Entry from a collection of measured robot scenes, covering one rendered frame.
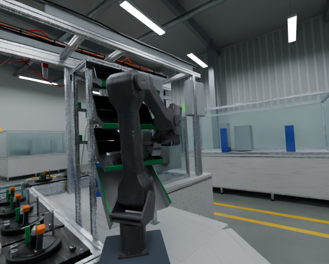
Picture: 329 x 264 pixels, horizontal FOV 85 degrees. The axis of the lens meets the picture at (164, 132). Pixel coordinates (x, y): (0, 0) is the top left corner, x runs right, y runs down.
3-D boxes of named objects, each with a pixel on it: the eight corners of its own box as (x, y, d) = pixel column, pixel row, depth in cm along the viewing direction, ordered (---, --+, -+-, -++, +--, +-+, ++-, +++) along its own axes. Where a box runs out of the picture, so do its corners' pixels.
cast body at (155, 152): (160, 155, 81) (163, 141, 79) (151, 155, 79) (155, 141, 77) (152, 146, 88) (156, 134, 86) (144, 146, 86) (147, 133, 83)
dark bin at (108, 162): (136, 168, 73) (139, 152, 71) (104, 173, 66) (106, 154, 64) (114, 141, 95) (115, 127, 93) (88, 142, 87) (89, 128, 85)
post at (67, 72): (74, 192, 163) (70, 43, 169) (69, 194, 160) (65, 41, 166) (72, 191, 166) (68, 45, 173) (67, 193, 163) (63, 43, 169)
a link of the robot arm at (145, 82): (136, 81, 37) (145, 49, 42) (104, 87, 40) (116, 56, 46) (177, 144, 60) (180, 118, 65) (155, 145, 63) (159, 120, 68)
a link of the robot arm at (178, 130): (183, 140, 65) (185, 118, 69) (170, 135, 62) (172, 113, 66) (173, 145, 70) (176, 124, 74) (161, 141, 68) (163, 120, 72)
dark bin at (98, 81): (133, 90, 75) (135, 73, 73) (101, 87, 67) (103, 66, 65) (112, 81, 96) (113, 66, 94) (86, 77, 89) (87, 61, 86)
